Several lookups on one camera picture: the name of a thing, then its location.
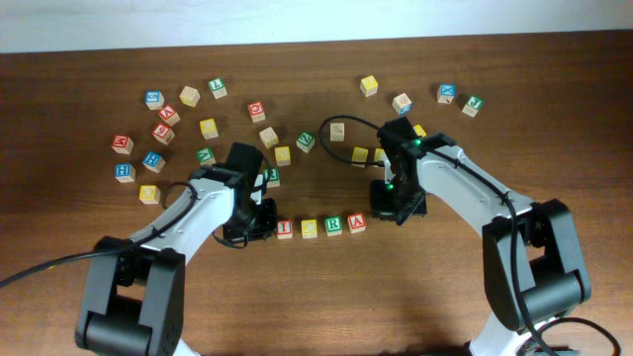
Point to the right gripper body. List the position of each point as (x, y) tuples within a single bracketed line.
[(387, 200)]

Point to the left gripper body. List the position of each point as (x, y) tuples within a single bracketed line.
[(252, 223)]

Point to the red I block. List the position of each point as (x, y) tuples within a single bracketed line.
[(284, 229)]

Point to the red a block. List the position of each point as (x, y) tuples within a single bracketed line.
[(169, 115), (356, 222)]

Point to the yellow C block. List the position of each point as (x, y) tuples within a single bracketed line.
[(309, 229)]

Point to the green r block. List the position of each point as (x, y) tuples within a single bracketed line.
[(272, 177), (333, 226)]

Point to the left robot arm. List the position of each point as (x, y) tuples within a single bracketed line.
[(133, 299)]

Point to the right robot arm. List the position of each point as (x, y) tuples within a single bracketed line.
[(534, 267)]

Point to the yellow E block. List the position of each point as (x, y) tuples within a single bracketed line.
[(380, 155)]

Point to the yellow S block tilted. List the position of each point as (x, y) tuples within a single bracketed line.
[(359, 156)]

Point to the yellow block right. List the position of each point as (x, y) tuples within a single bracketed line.
[(419, 130)]

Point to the plain wood block centre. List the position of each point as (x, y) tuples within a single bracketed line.
[(269, 137)]

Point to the green V block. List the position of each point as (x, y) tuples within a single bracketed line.
[(205, 156)]

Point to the green Z block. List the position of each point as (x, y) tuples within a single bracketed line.
[(305, 142)]

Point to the plain block blue side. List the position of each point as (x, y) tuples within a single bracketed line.
[(402, 103)]

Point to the yellow block upper left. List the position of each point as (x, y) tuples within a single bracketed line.
[(209, 129)]

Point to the red Q block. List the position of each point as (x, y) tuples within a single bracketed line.
[(256, 112)]

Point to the yellow block lower left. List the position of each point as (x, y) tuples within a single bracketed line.
[(149, 194)]

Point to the yellow block top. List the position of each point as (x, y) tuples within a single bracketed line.
[(369, 86)]

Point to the blue H block tilted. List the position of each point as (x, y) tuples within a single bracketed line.
[(153, 162)]

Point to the blue X block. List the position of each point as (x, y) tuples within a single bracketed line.
[(446, 93)]

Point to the red 6 block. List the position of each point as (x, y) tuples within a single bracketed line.
[(163, 133)]

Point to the green J block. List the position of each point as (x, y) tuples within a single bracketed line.
[(472, 106)]

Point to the green L block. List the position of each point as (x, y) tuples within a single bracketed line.
[(218, 88)]

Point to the plain yellow-sided block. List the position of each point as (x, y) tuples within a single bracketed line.
[(190, 96)]

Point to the red M block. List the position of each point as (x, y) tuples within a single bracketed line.
[(122, 144)]

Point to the blue S block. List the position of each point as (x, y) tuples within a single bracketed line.
[(154, 100)]

